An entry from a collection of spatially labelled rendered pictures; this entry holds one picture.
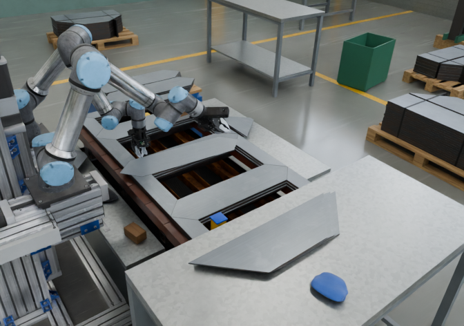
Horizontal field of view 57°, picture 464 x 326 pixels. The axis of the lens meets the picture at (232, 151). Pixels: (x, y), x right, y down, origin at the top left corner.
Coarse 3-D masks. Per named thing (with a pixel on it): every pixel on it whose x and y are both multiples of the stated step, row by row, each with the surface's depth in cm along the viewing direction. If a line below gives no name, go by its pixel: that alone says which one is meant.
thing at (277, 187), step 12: (180, 120) 279; (192, 120) 284; (156, 132) 269; (180, 144) 253; (216, 156) 248; (252, 156) 245; (180, 168) 235; (144, 192) 216; (264, 192) 217; (156, 204) 208; (240, 204) 209; (168, 216) 199; (180, 228) 192
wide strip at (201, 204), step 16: (240, 176) 226; (256, 176) 227; (272, 176) 227; (208, 192) 214; (224, 192) 214; (240, 192) 214; (256, 192) 215; (176, 208) 202; (192, 208) 203; (208, 208) 203
